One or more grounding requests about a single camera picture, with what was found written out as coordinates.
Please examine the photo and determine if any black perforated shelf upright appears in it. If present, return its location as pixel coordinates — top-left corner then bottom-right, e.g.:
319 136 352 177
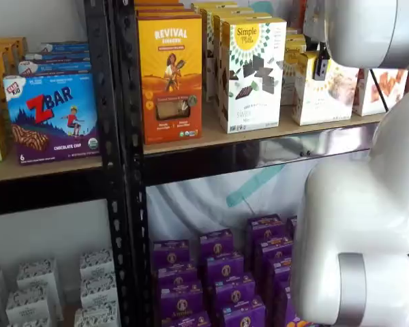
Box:
112 0 155 327
83 0 125 327

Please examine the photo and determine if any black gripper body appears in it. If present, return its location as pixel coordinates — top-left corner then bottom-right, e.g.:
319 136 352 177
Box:
317 41 330 62

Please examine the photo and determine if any white box red cracker picture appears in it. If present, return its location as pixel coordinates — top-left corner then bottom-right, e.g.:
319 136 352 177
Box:
352 67 409 117

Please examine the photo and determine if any blue Zbar chocolate chip box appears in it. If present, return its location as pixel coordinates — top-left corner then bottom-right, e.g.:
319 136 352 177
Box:
24 51 91 63
18 61 92 78
40 42 89 54
2 72 100 165

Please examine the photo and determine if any thin black cable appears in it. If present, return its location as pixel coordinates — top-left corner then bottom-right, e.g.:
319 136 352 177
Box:
369 68 390 113

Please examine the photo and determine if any glossy black shelf beam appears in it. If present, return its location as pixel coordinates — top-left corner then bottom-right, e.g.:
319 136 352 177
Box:
142 123 379 187
0 166 112 217

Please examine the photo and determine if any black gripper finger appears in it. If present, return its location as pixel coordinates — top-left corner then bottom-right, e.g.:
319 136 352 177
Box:
314 59 332 82

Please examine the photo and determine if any white plastic backdrop sheet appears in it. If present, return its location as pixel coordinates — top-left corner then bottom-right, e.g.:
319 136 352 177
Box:
145 149 374 253

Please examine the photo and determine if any small white yellow-topped box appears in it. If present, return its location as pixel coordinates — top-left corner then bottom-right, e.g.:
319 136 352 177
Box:
292 50 360 126
281 42 309 106
285 33 307 46

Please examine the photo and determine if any orange Revival cracker box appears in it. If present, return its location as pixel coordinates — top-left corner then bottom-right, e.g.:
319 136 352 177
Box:
136 9 196 19
137 16 203 146
134 3 185 12

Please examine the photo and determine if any teal tape strip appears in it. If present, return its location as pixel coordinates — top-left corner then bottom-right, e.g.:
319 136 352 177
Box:
226 163 288 208
250 0 277 16

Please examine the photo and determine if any brown shelf board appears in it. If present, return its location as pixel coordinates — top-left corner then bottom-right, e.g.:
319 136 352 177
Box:
0 149 103 183
142 98 386 156

